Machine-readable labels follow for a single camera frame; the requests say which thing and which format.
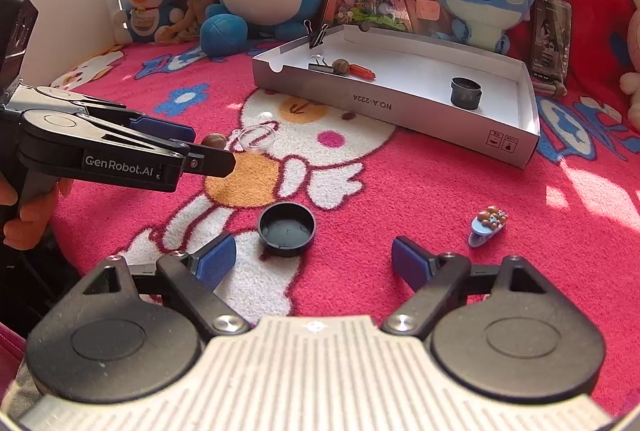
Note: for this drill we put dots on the white cardboard box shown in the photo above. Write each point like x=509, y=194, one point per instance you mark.
x=415, y=76

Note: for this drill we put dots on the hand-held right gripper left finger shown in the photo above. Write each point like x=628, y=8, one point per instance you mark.
x=216, y=261

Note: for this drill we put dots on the black binder clip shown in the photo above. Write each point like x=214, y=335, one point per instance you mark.
x=321, y=66
x=317, y=36

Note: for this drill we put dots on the brown acorn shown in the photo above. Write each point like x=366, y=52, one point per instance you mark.
x=341, y=66
x=213, y=141

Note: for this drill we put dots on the cat printed blanket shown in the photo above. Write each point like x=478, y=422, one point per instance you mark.
x=400, y=191

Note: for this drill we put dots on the pink toy game console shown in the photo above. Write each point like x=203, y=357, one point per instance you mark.
x=427, y=10

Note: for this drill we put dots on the small transparent cup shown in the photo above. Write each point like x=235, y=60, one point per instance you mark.
x=256, y=140

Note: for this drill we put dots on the blue hair clip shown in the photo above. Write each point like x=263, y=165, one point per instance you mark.
x=487, y=226

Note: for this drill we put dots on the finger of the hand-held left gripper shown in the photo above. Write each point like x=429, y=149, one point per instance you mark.
x=210, y=163
x=160, y=128

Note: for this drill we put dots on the dark photo card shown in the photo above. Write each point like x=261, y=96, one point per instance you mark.
x=550, y=36

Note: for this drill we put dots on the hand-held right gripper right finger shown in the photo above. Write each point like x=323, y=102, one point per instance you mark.
x=411, y=263

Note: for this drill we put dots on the pink bunny plush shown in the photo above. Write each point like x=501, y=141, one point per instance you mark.
x=632, y=61

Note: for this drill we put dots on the person's left hand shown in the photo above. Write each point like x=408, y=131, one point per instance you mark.
x=30, y=223

